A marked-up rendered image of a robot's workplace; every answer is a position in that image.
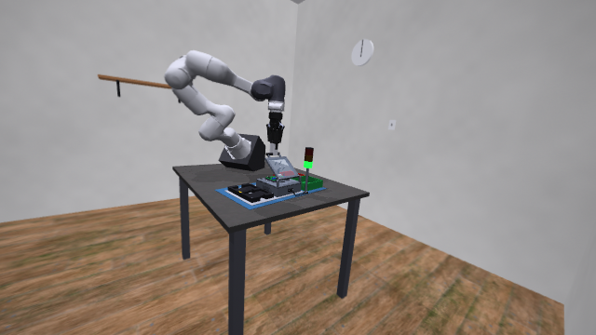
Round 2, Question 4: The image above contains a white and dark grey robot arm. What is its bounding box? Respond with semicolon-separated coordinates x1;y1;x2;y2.
164;50;286;160

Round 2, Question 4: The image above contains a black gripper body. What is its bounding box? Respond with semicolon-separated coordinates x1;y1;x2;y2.
269;112;283;129

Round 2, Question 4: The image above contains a green bin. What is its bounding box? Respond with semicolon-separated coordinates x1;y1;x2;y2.
292;176;323;191

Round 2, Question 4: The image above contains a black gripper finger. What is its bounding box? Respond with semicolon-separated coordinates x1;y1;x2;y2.
273;122;285;155
266;123;274;153

